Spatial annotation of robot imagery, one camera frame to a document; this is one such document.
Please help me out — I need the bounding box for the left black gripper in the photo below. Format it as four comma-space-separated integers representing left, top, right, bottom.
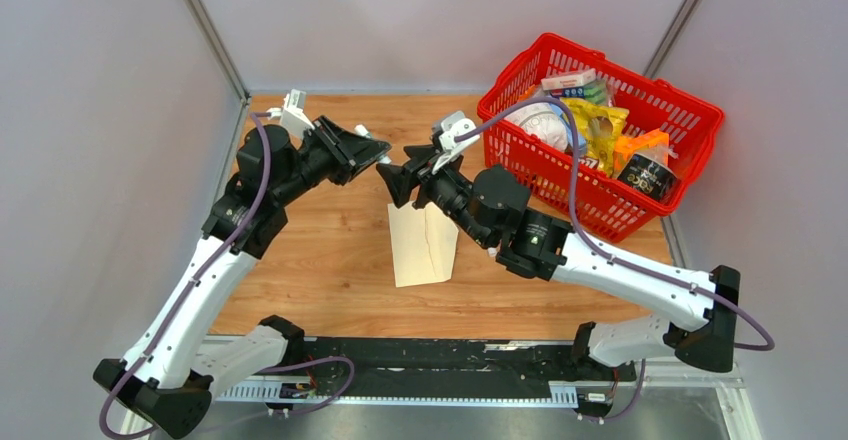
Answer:
271, 114, 390, 206

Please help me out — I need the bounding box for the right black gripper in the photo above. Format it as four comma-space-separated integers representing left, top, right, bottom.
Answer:
377, 145, 492, 248

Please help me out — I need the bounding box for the green white glue stick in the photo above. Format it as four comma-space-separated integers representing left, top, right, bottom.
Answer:
354, 124, 391, 164

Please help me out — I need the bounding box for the cream paper envelope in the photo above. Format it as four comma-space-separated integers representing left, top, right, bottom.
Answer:
387, 203, 459, 288

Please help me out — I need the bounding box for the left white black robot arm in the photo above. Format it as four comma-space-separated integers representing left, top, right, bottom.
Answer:
93, 113, 390, 439

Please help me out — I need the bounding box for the white round pouch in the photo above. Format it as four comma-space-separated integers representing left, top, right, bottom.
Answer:
505, 103, 563, 151

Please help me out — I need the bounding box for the blue flat package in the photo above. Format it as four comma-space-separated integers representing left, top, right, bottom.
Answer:
545, 103, 588, 156

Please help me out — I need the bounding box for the white red box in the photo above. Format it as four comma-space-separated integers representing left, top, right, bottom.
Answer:
540, 69, 597, 91

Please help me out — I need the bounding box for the yellow snack bag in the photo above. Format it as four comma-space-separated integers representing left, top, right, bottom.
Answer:
563, 98, 630, 177

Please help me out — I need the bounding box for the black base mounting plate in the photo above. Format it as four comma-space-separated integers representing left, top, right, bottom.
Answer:
239, 337, 637, 418

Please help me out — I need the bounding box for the red plastic shopping basket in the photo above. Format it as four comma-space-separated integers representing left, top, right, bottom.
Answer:
477, 33, 724, 242

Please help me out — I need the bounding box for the green blue packet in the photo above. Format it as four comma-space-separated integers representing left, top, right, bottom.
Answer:
548, 80, 614, 106

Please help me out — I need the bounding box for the black round can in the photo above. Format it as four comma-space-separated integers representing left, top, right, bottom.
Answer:
616, 154, 678, 202

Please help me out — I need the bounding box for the orange package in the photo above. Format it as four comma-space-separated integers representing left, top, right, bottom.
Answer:
613, 129, 674, 176

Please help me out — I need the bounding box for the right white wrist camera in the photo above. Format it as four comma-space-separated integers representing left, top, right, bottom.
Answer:
431, 110, 481, 173

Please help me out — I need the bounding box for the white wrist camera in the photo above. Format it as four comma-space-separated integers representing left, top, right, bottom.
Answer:
266, 89, 315, 140
431, 110, 481, 173

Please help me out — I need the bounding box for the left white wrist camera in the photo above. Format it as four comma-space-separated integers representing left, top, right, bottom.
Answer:
266, 89, 315, 140

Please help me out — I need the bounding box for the aluminium frame rail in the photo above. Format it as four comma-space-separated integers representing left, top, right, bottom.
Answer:
116, 333, 763, 440

